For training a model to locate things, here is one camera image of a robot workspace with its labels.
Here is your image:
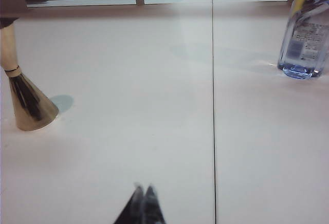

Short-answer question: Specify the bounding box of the gold double-cone jigger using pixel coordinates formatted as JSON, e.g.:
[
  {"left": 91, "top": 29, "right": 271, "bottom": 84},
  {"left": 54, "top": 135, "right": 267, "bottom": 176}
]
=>
[{"left": 0, "top": 17, "right": 60, "bottom": 132}]

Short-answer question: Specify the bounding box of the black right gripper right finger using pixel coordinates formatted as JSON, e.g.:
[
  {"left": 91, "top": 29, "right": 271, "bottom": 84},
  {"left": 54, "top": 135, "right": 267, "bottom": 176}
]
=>
[{"left": 142, "top": 183, "right": 167, "bottom": 224}]

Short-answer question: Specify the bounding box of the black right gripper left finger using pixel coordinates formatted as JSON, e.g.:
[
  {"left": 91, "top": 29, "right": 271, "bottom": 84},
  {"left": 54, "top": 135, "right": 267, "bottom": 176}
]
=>
[{"left": 113, "top": 182, "right": 144, "bottom": 224}]

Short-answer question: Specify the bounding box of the clear plastic water bottle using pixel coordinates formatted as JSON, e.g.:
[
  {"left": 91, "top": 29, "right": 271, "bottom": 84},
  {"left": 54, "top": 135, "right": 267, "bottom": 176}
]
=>
[{"left": 277, "top": 0, "right": 329, "bottom": 80}]

